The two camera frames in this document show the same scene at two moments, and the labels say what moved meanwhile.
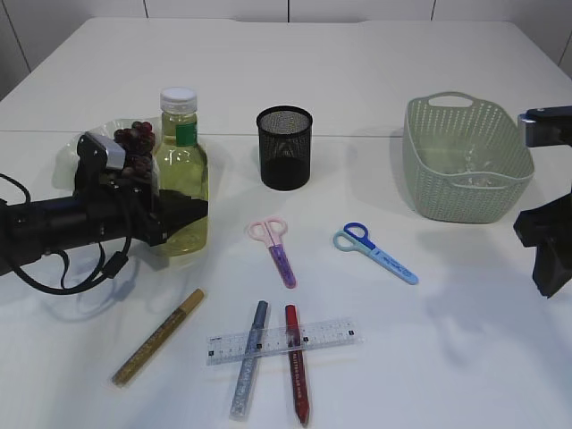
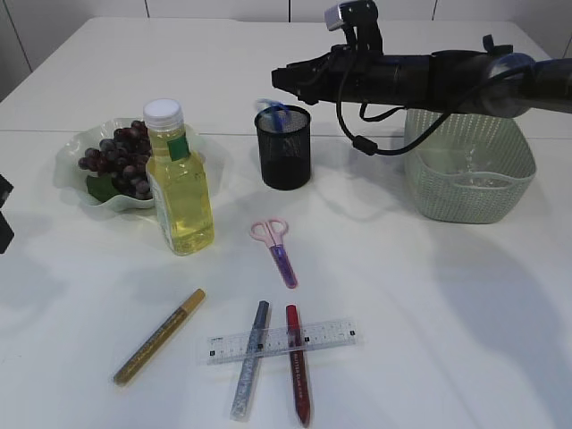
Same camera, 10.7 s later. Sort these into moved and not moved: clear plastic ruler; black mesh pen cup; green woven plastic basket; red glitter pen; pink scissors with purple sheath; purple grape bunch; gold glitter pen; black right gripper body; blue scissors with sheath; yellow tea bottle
Moved: yellow tea bottle; blue scissors with sheath; black right gripper body
Not moved: black mesh pen cup; clear plastic ruler; red glitter pen; purple grape bunch; green woven plastic basket; gold glitter pen; pink scissors with purple sheath
